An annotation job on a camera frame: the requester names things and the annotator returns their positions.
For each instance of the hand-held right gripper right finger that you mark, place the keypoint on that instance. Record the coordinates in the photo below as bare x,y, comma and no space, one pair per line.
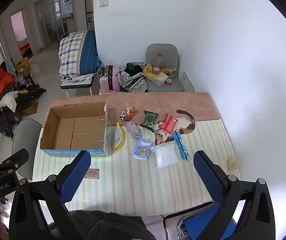
209,176

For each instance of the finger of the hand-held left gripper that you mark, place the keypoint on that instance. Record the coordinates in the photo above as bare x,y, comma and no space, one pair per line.
15,158

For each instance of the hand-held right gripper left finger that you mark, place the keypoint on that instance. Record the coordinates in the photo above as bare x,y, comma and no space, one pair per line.
75,176

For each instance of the blue stick packet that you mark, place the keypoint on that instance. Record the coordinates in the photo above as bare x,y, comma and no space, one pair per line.
181,146

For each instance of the white powder bag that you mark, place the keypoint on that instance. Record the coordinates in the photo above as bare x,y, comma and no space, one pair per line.
165,156

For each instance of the yellow rimmed silver packet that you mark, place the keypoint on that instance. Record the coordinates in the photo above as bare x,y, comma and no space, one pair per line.
118,136

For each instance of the red snack packet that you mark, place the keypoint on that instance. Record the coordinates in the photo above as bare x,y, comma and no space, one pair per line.
168,123

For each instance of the blue white tissue pack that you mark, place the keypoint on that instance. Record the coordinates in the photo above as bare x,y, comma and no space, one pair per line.
142,150

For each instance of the grey sock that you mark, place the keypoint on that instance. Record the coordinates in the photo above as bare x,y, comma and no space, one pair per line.
133,130

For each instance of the orange panda snack packet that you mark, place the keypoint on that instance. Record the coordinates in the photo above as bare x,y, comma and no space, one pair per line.
126,113

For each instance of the green snack packet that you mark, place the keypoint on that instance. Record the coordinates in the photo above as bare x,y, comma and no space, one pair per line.
149,119

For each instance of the grey round chair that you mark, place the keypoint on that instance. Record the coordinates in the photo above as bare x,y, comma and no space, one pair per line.
25,135

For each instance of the black folded stands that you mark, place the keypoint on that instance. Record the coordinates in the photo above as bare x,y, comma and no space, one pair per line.
0,122

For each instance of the small brown cardboard box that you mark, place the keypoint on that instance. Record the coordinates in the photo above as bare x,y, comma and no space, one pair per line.
30,108

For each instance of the white goose plush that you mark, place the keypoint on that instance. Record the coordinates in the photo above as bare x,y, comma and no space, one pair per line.
9,100

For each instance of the person's dark fleece clothing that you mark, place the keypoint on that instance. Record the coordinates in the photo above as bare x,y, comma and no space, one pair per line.
108,226

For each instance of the light blue cloth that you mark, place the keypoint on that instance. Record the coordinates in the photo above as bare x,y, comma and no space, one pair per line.
10,66

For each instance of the black white bench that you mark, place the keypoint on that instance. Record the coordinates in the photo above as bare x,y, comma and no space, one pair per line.
76,83

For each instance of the yellow cardboard box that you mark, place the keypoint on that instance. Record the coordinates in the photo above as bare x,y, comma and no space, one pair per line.
23,66

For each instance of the white leaning panel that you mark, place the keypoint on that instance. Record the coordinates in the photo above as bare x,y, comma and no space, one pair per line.
187,82

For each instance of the small red box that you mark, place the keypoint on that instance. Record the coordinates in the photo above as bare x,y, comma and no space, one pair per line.
169,82

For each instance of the pink suitcase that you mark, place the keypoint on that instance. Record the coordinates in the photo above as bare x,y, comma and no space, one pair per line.
109,78

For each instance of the white tissue box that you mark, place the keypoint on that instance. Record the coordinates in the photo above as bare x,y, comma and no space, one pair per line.
159,79

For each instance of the patterned tote bag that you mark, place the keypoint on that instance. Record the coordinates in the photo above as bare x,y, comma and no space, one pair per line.
133,82

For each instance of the tape roll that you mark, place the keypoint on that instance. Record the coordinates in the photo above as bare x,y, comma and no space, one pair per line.
156,70

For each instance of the plaid folded quilt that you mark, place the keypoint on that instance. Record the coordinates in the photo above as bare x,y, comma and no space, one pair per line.
75,52

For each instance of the yellow plastic bag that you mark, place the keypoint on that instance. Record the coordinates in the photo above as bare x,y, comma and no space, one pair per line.
148,70

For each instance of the clear plastic bottle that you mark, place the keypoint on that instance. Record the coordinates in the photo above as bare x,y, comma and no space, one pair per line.
159,60

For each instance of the grey padded chair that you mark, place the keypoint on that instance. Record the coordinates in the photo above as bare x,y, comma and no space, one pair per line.
169,55

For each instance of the glass sliding door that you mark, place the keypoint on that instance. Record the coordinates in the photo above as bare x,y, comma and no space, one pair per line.
55,17

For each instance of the white wall switch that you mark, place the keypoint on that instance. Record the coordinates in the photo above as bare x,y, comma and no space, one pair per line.
104,3

